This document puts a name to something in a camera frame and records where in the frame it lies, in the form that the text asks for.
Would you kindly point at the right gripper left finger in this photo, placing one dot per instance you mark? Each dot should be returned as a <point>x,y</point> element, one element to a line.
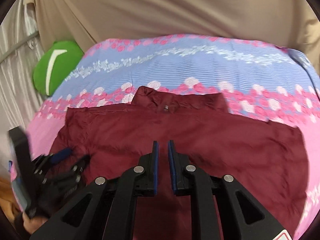
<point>105,209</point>

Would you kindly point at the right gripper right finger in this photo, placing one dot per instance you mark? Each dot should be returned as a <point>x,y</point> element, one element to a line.
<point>221,208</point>

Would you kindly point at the maroon quilted puffer jacket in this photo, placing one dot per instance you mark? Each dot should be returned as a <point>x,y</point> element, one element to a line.
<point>268,158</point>

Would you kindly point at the person's left hand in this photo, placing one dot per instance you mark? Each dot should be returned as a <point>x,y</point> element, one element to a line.
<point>26,225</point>

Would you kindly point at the green plush pillow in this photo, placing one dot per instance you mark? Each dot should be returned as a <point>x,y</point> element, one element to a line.
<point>55,65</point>

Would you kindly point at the pink floral bed sheet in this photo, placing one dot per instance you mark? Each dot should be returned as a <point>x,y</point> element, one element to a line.
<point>258,80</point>

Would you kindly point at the silver satin curtain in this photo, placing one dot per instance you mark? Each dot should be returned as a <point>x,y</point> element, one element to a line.
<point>20,52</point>

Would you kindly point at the beige curtain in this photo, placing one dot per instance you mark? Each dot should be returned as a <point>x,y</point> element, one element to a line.
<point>287,23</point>

